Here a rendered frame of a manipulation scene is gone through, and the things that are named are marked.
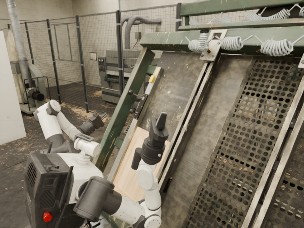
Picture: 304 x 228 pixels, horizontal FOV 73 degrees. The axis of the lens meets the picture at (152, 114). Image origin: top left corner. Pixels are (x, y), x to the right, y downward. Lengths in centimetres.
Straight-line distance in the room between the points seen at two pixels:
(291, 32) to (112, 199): 105
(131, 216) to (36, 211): 37
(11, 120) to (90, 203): 414
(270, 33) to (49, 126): 122
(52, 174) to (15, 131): 408
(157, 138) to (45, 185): 47
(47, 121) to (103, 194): 59
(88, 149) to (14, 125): 399
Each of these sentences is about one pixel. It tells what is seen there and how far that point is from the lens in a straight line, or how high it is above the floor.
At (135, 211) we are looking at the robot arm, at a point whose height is 121.
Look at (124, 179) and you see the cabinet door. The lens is 149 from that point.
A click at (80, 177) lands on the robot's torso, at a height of 135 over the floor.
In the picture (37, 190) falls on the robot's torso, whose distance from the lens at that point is 94.
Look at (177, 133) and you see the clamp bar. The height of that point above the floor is 139.
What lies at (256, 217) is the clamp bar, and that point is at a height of 121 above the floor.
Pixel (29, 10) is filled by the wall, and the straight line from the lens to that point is 977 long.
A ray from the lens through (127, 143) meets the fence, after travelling 150.
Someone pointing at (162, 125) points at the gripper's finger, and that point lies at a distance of 76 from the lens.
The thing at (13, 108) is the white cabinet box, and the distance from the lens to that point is 484.
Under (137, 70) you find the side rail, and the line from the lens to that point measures 171.
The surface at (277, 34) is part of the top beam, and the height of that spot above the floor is 192.
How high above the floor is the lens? 189
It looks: 20 degrees down
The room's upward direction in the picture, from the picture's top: straight up
